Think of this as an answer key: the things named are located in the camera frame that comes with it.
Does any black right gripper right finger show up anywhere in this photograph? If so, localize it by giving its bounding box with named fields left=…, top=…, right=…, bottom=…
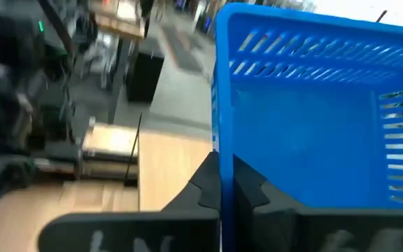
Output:
left=232, top=155, right=403, bottom=252

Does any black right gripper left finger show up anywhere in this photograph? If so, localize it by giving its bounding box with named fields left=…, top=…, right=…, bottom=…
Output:
left=37, top=150, right=222, bottom=252

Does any blue slotted plastic basket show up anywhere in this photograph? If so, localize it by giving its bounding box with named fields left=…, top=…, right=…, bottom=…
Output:
left=211, top=2, right=403, bottom=252

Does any black cabinet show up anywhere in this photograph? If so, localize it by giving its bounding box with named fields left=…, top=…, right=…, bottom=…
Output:
left=125, top=36, right=166, bottom=104

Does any wooden desk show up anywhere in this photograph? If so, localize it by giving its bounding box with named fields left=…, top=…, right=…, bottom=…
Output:
left=92, top=0, right=147, bottom=40

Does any wooden shelf with black frame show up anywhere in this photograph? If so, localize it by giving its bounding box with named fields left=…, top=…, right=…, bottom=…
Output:
left=78, top=111, right=143, bottom=187

